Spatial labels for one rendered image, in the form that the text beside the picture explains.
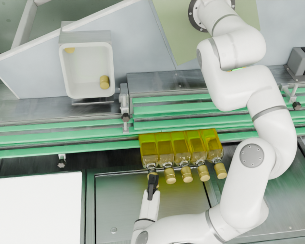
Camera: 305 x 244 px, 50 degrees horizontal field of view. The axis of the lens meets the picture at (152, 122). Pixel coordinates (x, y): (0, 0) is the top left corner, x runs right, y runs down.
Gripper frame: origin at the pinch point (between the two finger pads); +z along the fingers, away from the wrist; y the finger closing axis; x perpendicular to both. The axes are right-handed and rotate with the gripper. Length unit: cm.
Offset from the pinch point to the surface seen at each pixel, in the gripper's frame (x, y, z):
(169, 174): -5.0, 1.5, 3.4
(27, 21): 64, 21, 62
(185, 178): -10.4, 0.6, 3.3
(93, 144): 24.9, -3.4, 17.0
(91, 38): 25, 33, 31
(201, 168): -15.3, 1.0, 8.0
